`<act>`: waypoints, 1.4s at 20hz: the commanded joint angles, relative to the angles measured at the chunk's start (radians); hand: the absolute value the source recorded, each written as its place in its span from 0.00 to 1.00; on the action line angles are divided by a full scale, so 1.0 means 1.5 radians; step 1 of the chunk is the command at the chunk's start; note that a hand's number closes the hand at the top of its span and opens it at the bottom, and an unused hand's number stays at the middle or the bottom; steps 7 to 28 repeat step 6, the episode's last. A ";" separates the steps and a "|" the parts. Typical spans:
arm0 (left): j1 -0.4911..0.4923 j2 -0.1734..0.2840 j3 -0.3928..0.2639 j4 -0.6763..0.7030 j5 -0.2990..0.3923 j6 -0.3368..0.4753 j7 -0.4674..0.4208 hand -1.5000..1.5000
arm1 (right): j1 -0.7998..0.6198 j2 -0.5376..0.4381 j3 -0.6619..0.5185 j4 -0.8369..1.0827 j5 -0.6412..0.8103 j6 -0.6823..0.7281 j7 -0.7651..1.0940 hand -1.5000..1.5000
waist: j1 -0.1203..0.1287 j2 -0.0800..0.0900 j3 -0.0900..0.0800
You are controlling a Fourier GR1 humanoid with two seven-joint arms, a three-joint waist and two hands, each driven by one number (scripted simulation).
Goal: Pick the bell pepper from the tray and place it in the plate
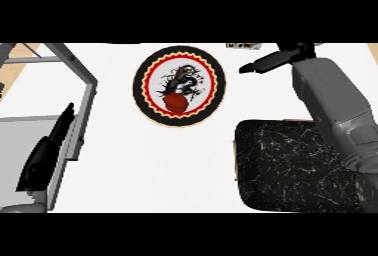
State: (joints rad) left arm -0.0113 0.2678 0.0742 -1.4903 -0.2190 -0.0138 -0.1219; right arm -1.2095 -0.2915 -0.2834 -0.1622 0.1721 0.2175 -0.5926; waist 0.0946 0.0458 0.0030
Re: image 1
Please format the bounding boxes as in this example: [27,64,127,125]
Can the grey metal frame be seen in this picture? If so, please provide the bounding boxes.
[0,42,99,213]

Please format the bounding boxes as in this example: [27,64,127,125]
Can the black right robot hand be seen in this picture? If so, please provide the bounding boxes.
[238,42,318,75]

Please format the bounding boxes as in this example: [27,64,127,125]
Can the oval black red patterned plate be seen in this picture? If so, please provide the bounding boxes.
[132,45,228,128]

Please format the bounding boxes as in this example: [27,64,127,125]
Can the small pale patterned object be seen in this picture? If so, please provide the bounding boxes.
[226,42,263,51]

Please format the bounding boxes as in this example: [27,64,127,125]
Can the black speckled tray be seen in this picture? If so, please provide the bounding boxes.
[232,118,370,213]

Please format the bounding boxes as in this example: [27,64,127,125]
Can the red bell pepper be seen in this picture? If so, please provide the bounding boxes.
[161,92,194,115]

